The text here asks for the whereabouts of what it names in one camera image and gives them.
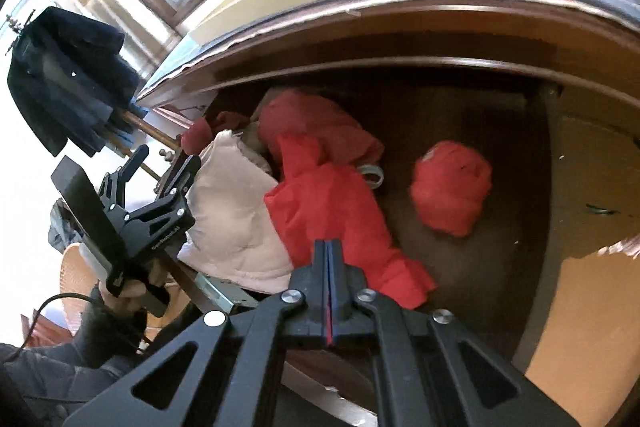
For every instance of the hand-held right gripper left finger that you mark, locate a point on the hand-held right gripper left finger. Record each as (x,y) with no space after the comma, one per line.
(307,307)

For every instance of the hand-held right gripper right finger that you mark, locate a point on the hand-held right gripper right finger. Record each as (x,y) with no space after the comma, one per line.
(350,307)

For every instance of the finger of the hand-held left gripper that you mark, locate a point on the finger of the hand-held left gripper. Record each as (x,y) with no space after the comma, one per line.
(180,179)
(125,169)

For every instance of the light pink underwear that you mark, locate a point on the light pink underwear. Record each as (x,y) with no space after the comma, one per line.
(235,217)

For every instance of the wide wooden drawer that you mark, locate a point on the wide wooden drawer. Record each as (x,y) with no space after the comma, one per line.
(500,232)

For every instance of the person's left forearm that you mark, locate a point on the person's left forearm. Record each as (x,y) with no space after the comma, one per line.
(60,372)

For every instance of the person's left hand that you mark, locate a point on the person's left hand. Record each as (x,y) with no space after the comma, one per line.
(127,307)

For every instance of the teal hanging garment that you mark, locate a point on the teal hanging garment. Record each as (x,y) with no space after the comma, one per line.
(120,127)

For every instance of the wooden coat rack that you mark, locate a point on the wooden coat rack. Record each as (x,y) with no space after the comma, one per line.
(150,129)

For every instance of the tan wicker object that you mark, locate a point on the tan wicker object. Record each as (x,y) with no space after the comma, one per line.
(75,277)

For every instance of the dark blue hanging jacket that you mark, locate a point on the dark blue hanging jacket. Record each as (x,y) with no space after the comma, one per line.
(65,72)

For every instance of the metal clothes hanger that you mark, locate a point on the metal clothes hanger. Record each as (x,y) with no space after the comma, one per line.
(14,27)

